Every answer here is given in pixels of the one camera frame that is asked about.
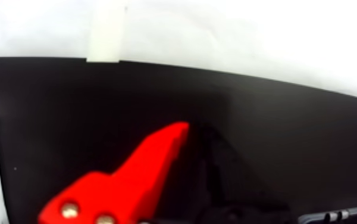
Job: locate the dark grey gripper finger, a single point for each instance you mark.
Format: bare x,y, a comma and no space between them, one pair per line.
216,194

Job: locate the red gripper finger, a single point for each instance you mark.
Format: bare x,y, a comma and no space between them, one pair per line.
128,187

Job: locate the white tape piece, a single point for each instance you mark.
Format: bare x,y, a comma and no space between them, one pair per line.
105,37

